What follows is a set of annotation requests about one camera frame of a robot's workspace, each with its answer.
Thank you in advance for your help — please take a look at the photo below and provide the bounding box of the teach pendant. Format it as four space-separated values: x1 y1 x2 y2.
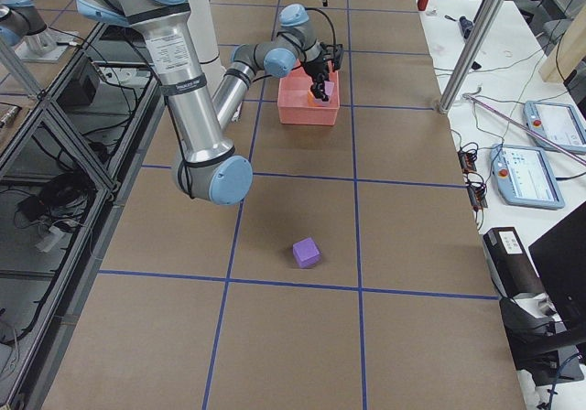
523 101 585 155
490 144 565 210

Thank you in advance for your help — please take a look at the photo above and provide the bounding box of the orange foam block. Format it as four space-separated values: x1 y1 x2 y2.
307 91 318 107

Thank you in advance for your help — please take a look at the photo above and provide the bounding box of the aluminium frame post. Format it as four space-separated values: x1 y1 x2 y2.
437 0 504 114

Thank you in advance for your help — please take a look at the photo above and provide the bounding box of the black box with label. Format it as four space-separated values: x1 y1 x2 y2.
483 227 545 300

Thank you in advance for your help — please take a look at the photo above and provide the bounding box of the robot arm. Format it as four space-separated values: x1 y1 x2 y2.
76 0 343 205

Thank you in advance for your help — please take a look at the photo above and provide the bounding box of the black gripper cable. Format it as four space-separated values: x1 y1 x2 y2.
305 7 340 59

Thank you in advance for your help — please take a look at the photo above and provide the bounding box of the near teach pendant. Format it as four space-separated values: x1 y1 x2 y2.
490 144 565 210

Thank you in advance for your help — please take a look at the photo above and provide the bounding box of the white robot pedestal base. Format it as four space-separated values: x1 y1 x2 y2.
185 0 244 123

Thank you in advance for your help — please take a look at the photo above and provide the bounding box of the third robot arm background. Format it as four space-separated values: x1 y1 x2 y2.
1 0 64 63

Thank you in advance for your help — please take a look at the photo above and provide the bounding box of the light pink foam block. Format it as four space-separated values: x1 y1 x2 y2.
314 81 336 106

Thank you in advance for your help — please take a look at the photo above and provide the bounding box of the far teach pendant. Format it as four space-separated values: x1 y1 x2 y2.
523 101 585 155

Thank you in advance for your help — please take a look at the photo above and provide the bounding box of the purple foam block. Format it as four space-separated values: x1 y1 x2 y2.
292 237 321 269

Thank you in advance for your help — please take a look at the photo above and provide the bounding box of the small circuit board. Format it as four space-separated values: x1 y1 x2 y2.
458 149 487 211

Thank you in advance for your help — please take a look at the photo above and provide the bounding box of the pink plastic bin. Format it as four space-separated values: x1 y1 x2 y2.
277 68 340 126

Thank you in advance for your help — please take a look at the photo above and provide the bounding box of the black computer monitor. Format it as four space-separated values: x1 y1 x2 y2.
529 203 585 328

